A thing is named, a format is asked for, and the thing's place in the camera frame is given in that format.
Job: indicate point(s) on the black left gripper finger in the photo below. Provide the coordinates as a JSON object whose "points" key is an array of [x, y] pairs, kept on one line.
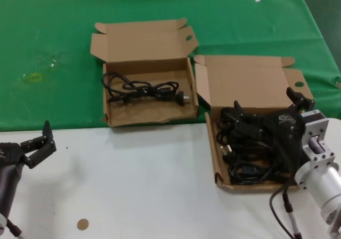
{"points": [[48, 143]]}

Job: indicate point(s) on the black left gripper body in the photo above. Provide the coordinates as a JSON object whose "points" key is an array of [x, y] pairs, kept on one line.
{"points": [[10, 153]]}

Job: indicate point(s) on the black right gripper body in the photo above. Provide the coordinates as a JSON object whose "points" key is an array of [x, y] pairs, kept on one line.
{"points": [[283, 127]]}

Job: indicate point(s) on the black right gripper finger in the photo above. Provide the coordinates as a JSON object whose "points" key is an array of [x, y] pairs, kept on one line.
{"points": [[302, 100], [249, 127]]}

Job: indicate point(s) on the open cardboard box with round hole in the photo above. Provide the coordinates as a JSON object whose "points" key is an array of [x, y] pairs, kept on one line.
{"points": [[239, 79]]}

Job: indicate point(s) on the shallow open cardboard box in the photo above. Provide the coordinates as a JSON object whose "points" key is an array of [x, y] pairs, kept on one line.
{"points": [[149, 113]]}

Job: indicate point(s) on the brown cardboard disc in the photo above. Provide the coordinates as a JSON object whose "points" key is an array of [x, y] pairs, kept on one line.
{"points": [[82, 224]]}

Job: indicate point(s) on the green tablecloth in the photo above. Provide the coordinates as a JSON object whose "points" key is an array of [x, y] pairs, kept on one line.
{"points": [[239, 23]]}

